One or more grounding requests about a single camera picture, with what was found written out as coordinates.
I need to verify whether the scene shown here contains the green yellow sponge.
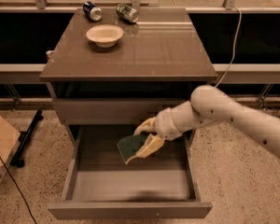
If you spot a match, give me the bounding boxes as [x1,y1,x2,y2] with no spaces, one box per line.
[117,133,148,164]

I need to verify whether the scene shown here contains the small can behind cabinet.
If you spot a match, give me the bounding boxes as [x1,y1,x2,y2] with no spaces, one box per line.
[46,50,54,61]

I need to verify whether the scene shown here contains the black cable on floor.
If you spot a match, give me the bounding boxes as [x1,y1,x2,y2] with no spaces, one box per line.
[0,139,38,224]

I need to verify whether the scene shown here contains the blue soda can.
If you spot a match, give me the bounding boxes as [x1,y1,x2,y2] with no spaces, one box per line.
[83,1,102,21]

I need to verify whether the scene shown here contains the closed grey top drawer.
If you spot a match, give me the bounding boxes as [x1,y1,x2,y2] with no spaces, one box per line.
[52,98,183,125]

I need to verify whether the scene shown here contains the cardboard box left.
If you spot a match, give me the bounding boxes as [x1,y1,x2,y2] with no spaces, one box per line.
[0,116,20,184]

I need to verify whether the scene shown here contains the green soda can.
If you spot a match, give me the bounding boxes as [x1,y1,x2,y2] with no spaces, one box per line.
[116,4,138,23]

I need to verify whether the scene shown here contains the open grey middle drawer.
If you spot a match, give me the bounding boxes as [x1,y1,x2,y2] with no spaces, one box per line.
[48,125,212,219]

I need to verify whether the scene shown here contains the black stand leg left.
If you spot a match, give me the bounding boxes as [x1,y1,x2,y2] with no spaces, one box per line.
[10,110,43,167]

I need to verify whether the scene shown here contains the white cable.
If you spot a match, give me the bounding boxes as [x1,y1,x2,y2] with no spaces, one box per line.
[214,7,243,89]

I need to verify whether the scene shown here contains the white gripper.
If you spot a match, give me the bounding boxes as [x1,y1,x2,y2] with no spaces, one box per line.
[133,108,182,158]

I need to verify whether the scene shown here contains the grey drawer cabinet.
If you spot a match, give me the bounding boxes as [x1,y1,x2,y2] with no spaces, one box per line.
[39,7,218,147]

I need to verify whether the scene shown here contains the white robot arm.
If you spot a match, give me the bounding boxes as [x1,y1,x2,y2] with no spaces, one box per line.
[134,85,280,159]

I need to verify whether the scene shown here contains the white paper bowl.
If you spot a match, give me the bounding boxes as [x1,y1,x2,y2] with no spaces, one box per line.
[86,24,123,48]

